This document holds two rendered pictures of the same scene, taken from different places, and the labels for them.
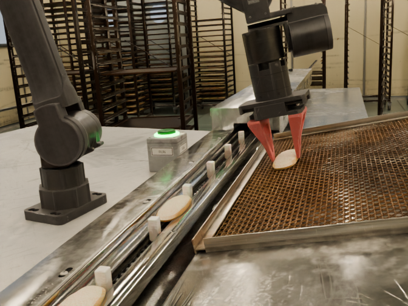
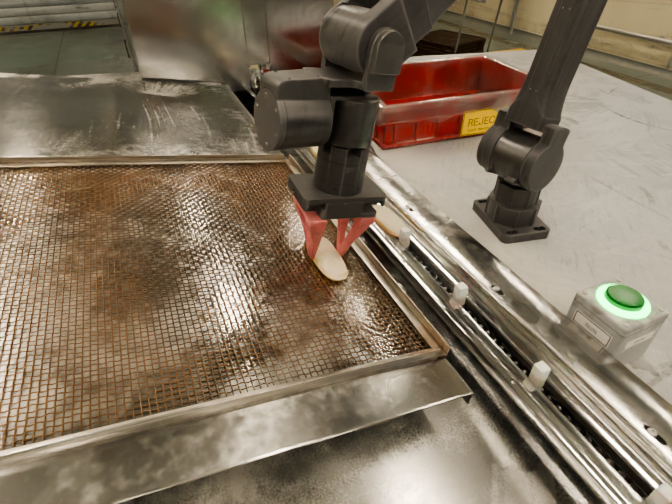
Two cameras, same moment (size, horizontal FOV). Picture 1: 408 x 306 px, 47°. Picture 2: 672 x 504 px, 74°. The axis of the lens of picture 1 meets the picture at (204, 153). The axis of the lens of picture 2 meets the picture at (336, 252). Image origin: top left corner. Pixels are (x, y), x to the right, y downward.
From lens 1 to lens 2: 1.15 m
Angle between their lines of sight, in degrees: 116
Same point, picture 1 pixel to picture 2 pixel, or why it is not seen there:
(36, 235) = (464, 195)
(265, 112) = not seen: hidden behind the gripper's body
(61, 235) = (449, 200)
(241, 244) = (263, 159)
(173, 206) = (382, 213)
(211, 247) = (279, 158)
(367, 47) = not seen: outside the picture
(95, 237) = (379, 173)
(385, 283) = (184, 144)
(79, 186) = (494, 199)
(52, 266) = not seen: hidden behind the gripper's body
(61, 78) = (526, 91)
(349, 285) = (198, 144)
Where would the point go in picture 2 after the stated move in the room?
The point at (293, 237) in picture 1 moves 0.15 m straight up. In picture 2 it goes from (235, 158) to (221, 69)
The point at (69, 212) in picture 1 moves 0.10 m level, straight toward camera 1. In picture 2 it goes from (477, 205) to (425, 191)
